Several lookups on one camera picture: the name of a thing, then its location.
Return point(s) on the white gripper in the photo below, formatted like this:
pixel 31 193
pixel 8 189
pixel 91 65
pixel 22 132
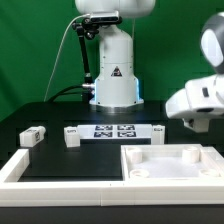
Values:
pixel 198 102

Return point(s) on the white square table top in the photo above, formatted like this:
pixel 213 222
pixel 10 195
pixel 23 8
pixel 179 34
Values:
pixel 170 162

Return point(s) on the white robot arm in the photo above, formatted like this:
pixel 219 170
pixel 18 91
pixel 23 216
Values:
pixel 116 87

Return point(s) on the white U-shaped fence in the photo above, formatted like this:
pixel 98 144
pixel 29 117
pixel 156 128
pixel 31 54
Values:
pixel 15 193

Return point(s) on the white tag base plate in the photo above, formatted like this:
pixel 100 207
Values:
pixel 115 131

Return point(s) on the grey camera on mount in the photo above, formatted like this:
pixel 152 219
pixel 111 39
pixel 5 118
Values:
pixel 106 16

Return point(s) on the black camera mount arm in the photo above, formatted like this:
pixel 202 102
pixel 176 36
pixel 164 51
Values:
pixel 85 50

